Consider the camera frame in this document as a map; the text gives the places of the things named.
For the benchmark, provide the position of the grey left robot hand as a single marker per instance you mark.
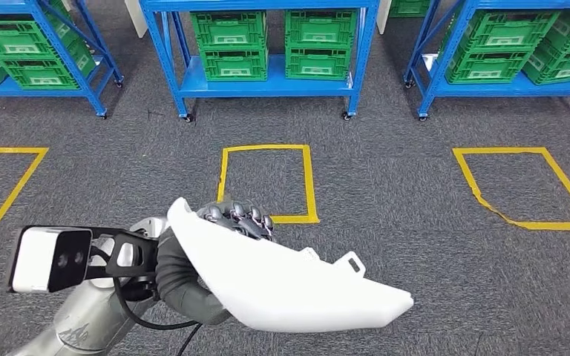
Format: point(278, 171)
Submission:
point(172, 275)

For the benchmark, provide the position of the white plastic body part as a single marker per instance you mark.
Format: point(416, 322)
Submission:
point(285, 290)

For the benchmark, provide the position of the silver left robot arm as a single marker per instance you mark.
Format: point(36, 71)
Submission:
point(83, 324)

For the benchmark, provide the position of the blue metal shelf rack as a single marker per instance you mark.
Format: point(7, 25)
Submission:
point(511, 88)
point(44, 92)
point(265, 83)

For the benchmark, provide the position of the yellow floor tape square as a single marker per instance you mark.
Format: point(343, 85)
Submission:
point(0, 150)
point(265, 147)
point(511, 150)

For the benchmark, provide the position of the white table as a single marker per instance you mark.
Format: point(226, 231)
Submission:
point(383, 17)
point(135, 19)

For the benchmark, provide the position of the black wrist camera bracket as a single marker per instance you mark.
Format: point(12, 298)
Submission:
point(142, 255)

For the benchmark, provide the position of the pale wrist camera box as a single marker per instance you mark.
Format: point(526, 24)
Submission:
point(34, 260)

